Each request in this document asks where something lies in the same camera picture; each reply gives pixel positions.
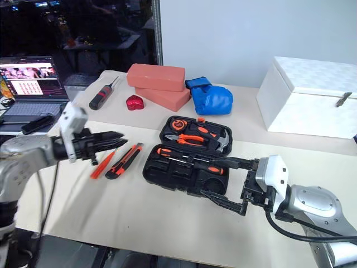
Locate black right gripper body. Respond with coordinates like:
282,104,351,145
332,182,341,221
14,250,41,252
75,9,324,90
240,157,276,209

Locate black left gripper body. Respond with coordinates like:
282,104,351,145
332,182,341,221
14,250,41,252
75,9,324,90
73,127,99,168

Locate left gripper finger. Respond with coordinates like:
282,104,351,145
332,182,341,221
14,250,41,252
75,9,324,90
93,130,125,142
94,138,129,155

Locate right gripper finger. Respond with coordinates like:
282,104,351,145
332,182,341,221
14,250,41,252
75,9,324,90
213,156,259,171
201,190,249,217

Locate orange black utility knife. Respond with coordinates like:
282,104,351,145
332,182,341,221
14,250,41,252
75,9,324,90
105,142,144,180

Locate orange tester pen screwdriver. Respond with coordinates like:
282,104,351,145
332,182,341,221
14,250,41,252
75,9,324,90
89,147,119,180

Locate black plastic tool case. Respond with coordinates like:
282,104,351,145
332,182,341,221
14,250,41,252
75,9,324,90
142,115,234,198

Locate thick orange black screwdriver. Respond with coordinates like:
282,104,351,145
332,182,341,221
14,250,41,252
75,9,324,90
178,157,226,176

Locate black red screwdriver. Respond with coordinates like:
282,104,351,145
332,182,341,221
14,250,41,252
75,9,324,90
89,75,120,111

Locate red heart-shaped box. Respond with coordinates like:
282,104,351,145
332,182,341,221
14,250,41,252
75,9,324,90
125,94,146,111

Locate black phone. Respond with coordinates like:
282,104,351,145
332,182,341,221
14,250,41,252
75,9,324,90
21,114,55,136

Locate slim orange black screwdriver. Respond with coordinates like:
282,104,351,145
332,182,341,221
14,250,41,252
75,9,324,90
156,147,201,164

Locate pink red brick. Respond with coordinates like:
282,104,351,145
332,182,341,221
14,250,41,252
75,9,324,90
126,63,186,92
134,86,192,113

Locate blue boxing glove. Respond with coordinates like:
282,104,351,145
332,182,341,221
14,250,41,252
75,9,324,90
184,77,234,116

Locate orange black tape measure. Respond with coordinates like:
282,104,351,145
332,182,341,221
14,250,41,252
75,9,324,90
170,118,191,132

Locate beige table cloth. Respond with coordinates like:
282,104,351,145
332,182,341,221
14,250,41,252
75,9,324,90
41,69,357,268

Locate open laptop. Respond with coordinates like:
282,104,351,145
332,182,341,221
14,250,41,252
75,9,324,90
0,55,71,124

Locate white wooden box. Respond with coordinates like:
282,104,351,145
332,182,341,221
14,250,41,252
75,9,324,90
255,56,357,140

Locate grey metal pole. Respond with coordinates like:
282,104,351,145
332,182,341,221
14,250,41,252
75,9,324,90
151,0,165,66

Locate metal box latch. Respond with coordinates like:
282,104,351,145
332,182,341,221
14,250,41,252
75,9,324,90
335,92,353,108

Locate claw hammer orange black handle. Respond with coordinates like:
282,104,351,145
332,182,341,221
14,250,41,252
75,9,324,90
192,125,231,154

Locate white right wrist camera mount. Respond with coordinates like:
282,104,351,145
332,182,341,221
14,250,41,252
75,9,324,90
254,155,292,216

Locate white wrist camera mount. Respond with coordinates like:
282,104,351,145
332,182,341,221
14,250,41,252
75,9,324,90
254,155,292,216
57,102,89,164

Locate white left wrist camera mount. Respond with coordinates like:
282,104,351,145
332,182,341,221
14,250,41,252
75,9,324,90
57,102,89,164

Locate orange handled pliers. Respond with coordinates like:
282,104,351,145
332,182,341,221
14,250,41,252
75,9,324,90
165,133,208,147

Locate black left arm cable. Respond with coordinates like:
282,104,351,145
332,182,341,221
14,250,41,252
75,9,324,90
35,160,60,241

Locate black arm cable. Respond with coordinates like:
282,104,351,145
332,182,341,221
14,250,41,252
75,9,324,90
35,160,60,241
264,208,357,243

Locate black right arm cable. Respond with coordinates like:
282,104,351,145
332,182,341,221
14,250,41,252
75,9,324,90
264,208,357,243

